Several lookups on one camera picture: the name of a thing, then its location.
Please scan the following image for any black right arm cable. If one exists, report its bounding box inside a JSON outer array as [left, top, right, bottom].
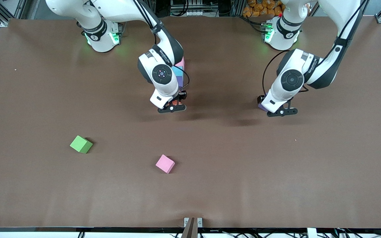
[[133, 0, 190, 95]]

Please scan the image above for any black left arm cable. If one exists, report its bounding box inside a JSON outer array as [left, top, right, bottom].
[[262, 0, 368, 97]]

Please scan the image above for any green foam block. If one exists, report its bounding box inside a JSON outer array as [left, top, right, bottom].
[[70, 135, 93, 154]]

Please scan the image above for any brown pole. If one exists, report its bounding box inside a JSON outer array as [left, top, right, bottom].
[[181, 217, 198, 238]]

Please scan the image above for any silver metal bracket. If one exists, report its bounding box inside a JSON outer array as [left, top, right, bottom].
[[184, 217, 203, 228]]

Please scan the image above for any brown table cover mat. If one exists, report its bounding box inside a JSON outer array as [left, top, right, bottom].
[[0, 15, 381, 228]]

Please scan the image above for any pile of orange objects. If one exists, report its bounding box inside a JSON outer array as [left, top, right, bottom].
[[243, 0, 285, 17]]

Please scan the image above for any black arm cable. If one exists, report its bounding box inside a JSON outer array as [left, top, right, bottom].
[[262, 0, 368, 97], [133, 0, 190, 95]]

